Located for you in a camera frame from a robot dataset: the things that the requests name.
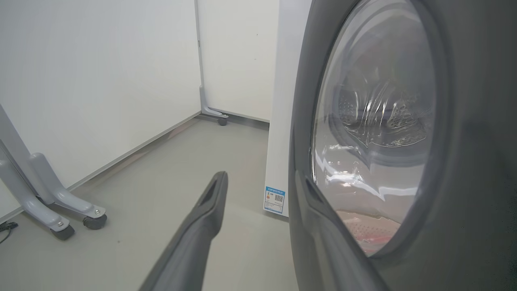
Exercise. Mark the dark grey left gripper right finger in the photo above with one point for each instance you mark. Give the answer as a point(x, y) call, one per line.
point(339, 262)

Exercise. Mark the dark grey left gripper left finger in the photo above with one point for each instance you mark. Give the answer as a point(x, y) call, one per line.
point(190, 254)

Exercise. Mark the black round glass washer door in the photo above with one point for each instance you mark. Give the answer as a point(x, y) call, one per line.
point(464, 161)

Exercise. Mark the cream perforated laundry basket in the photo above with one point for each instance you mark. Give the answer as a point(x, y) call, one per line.
point(363, 222)

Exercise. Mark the white front-load washing machine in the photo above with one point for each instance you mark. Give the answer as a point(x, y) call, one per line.
point(282, 121)

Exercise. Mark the blue energy label sticker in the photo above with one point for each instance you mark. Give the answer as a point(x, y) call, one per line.
point(274, 200)

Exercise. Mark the black caster wheel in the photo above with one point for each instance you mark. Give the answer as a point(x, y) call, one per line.
point(64, 233)
point(95, 222)
point(222, 121)

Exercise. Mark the grey metal partition leg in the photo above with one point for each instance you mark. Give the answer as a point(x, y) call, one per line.
point(204, 101)
point(52, 186)
point(24, 202)

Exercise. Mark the white partition panel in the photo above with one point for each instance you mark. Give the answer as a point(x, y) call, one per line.
point(101, 81)
point(238, 60)

